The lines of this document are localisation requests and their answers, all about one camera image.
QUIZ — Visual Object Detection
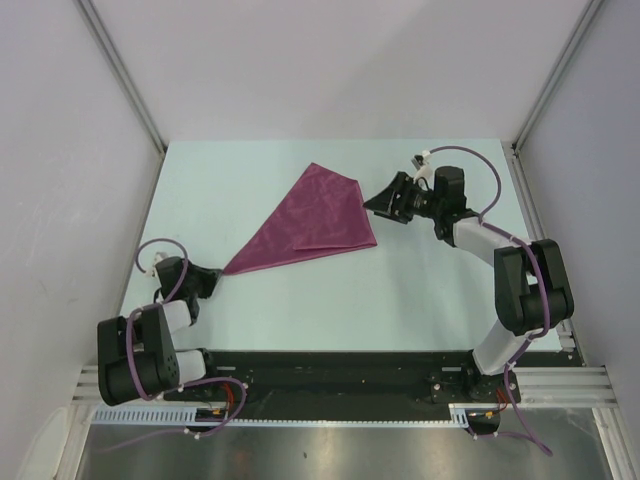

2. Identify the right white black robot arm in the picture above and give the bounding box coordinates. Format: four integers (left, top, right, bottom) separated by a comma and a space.
363, 166, 574, 401

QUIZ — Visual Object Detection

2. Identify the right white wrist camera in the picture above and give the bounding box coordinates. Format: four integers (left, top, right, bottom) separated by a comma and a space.
411, 150, 433, 182

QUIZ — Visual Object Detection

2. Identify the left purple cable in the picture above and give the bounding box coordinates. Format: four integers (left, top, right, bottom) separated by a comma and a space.
94, 238, 249, 454

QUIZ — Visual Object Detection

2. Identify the aluminium rail frame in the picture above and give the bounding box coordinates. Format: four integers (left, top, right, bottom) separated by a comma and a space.
71, 366, 618, 408

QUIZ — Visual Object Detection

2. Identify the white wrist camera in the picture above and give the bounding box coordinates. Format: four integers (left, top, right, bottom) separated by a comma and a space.
411, 150, 433, 182
152, 251, 168, 267

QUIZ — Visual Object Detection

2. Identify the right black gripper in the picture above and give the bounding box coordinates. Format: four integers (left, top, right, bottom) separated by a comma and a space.
364, 171, 443, 224

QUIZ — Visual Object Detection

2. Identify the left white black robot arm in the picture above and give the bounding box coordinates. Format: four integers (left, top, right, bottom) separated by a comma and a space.
97, 254, 222, 406

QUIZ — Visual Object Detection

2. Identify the light blue cable duct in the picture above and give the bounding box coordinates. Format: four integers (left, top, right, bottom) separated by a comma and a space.
91, 404, 503, 428

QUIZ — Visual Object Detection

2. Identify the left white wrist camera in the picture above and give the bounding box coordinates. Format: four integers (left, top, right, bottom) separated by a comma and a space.
152, 251, 168, 267

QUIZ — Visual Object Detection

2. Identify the purple cloth napkin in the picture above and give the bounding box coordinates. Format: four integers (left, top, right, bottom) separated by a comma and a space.
223, 163, 377, 275

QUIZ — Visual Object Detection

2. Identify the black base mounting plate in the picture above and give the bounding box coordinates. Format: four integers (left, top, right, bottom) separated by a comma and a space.
160, 351, 520, 419

